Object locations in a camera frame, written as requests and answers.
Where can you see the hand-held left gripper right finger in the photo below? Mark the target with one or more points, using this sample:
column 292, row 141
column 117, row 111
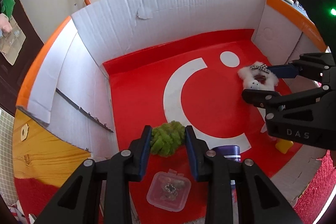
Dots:
column 191, row 150

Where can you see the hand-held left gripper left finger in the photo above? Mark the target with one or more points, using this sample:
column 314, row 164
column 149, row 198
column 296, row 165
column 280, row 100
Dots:
column 145, row 150

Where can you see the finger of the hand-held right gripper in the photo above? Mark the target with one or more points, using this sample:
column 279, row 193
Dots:
column 284, row 71
column 262, row 99

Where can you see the yellow duck toy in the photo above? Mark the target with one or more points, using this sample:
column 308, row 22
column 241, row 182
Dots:
column 283, row 145

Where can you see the green fuzzy scrunchie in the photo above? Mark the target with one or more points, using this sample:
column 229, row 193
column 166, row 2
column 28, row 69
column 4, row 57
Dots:
column 166, row 138

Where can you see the white fluffy hair clip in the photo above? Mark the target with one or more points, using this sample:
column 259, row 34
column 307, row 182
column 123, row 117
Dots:
column 246, row 74

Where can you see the blue bottle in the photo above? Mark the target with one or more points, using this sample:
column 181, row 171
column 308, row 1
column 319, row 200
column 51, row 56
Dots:
column 227, row 151

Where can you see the orange cardboard box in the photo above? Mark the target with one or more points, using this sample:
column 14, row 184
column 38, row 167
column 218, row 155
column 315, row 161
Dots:
column 210, row 98

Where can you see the clear plastic small box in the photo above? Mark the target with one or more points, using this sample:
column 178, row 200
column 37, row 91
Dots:
column 160, row 195

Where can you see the red knitted blanket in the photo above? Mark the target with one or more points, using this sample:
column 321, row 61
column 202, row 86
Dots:
column 320, row 187

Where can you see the white tag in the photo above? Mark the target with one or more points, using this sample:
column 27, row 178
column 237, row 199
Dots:
column 24, row 132

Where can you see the dark brown door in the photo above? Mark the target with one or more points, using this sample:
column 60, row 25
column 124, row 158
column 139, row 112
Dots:
column 15, row 77

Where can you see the beige hanging organizer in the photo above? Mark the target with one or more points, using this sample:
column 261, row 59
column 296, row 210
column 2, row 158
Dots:
column 13, row 45

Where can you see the pink pig plush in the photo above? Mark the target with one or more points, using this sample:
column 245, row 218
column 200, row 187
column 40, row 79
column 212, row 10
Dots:
column 5, row 23

